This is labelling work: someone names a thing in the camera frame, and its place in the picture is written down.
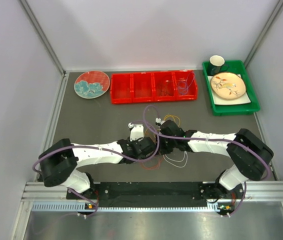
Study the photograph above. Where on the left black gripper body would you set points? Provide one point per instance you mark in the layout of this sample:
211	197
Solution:
131	142

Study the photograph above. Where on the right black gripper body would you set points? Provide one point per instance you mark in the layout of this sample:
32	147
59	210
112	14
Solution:
167	145

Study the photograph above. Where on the red four-compartment bin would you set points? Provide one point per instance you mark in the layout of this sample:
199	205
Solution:
153	87

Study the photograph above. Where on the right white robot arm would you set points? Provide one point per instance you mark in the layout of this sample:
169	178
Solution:
250	155

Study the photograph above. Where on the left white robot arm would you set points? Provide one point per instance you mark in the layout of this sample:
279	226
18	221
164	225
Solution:
59	164

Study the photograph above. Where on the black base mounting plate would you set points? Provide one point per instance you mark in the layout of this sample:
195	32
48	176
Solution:
156	194

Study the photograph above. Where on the beige bird pattern plate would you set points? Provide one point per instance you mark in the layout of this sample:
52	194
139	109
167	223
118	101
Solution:
228	86

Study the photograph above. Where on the white green cup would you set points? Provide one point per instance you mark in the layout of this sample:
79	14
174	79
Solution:
217	64

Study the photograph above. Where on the white square plate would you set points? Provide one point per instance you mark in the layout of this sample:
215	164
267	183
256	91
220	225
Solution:
244	99

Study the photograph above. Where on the red blue floral plate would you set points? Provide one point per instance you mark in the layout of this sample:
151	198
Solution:
92	84

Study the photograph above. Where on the green plastic tray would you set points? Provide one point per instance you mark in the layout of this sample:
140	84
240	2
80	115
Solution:
236	67

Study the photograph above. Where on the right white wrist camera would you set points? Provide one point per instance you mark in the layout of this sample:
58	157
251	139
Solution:
159	121

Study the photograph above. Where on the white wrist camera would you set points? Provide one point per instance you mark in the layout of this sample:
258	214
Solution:
136	131
159	121

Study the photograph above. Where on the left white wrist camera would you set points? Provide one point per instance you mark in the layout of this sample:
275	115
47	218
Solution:
136	131

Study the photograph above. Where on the grey slotted cable duct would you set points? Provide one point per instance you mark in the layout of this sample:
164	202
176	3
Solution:
84	208

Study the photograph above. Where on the aluminium frame left post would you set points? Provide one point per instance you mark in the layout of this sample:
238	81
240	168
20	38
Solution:
42	36

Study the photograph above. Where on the aluminium frame post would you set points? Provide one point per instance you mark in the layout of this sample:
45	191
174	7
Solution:
278	8
42	36

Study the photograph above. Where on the aluminium frame right post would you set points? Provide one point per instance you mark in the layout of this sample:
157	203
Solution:
278	8

